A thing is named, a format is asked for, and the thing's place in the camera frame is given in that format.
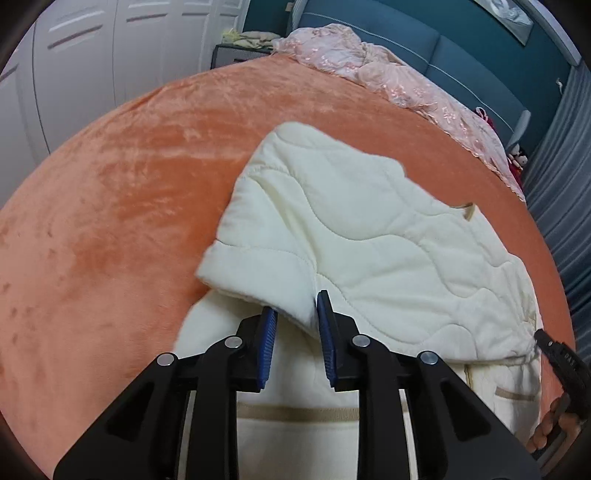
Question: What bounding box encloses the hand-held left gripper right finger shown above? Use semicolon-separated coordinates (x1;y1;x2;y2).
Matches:
315;290;541;480

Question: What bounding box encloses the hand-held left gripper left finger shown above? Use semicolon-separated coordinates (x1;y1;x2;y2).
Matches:
53;307;278;480

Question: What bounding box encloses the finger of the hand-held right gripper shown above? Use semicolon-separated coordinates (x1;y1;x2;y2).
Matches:
534;329;562;366

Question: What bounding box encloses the cream quilted jacket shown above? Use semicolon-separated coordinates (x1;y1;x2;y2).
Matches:
173;121;544;480

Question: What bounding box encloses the dark nightstand with clothes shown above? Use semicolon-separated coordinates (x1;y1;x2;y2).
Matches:
211;44;273;71

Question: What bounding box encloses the person's right hand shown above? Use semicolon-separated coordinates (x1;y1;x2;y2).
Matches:
526;398;566;455

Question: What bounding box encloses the blue-grey curtain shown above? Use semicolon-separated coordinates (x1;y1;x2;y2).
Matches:
522;60;591;352

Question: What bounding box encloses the red cloth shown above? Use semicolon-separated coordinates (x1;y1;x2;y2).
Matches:
478;107;525;188

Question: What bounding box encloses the black and white plush toy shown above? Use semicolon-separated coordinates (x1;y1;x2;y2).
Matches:
505;143;530;171

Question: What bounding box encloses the grey headboard side panel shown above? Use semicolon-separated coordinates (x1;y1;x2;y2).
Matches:
510;111;532;153

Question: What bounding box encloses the orange plush blanket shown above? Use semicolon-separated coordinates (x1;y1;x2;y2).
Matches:
0;53;578;480

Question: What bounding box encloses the pink lace bedspread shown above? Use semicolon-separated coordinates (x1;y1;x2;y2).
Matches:
271;25;527;204

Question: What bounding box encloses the blue upholstered headboard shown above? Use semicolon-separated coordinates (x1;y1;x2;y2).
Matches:
295;0;581;154

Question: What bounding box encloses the pale yellow cloth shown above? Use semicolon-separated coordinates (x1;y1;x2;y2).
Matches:
222;28;280;49

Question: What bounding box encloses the white wardrobe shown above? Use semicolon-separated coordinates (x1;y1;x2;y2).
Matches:
0;0;252;208

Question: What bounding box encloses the framed wall picture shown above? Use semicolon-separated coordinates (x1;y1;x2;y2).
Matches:
489;0;539;47

